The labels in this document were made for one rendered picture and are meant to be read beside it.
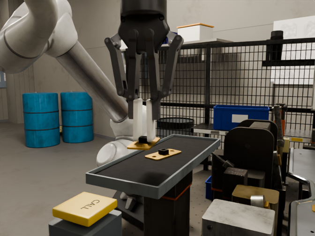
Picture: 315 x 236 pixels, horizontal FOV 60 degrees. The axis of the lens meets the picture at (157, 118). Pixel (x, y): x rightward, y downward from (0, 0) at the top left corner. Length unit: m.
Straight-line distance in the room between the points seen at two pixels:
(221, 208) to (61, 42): 0.71
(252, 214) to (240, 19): 3.69
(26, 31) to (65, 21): 0.25
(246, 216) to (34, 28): 0.60
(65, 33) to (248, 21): 3.26
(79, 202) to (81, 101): 5.44
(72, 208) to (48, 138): 5.37
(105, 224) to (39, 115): 5.31
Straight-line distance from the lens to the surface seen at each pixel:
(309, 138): 1.57
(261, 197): 0.55
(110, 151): 1.12
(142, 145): 0.45
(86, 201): 0.39
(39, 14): 0.66
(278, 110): 1.21
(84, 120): 5.87
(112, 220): 0.38
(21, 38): 0.77
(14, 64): 0.86
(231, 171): 0.69
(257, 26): 3.93
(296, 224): 0.71
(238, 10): 4.10
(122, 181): 0.44
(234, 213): 0.48
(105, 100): 1.10
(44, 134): 5.71
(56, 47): 0.97
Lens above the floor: 1.32
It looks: 8 degrees down
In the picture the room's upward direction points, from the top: straight up
